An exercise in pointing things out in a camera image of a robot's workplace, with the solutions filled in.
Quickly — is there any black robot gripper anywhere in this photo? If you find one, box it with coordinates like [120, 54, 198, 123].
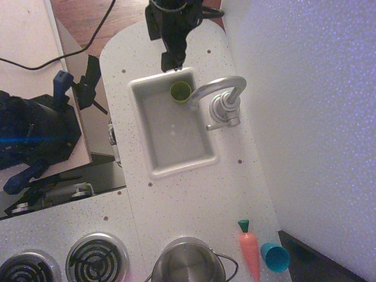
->
[145, 0, 206, 72]

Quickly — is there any silver toy faucet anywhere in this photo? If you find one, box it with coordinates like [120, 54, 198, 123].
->
[187, 76, 247, 131]

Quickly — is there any green plastic cup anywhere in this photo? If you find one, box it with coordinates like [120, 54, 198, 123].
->
[170, 80, 192, 104]

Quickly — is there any grey toy sink basin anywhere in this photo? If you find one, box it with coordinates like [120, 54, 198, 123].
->
[127, 67, 220, 179]

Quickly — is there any blue clamp upper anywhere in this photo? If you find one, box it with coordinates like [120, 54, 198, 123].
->
[53, 70, 73, 112]

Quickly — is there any blue clamp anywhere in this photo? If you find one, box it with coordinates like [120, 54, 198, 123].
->
[53, 70, 73, 112]
[4, 160, 49, 195]

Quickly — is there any blue clamp lower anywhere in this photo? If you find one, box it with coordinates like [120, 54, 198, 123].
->
[4, 160, 49, 195]

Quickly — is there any stainless steel pot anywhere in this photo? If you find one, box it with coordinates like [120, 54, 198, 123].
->
[146, 237, 239, 282]

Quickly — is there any orange toy carrot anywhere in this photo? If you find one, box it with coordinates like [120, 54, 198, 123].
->
[238, 220, 261, 282]

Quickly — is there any middle stove burner coil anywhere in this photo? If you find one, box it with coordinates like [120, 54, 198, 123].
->
[65, 232, 130, 281]

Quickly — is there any stove burner coil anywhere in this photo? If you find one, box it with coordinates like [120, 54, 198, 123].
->
[1, 250, 62, 281]
[65, 232, 130, 281]

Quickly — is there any teal plastic cup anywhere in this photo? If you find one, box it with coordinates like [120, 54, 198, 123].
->
[260, 242, 290, 273]

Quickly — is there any left stove burner coil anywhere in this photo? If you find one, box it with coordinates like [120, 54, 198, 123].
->
[1, 250, 62, 281]

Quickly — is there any black cable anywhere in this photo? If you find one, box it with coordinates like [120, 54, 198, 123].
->
[0, 0, 117, 71]

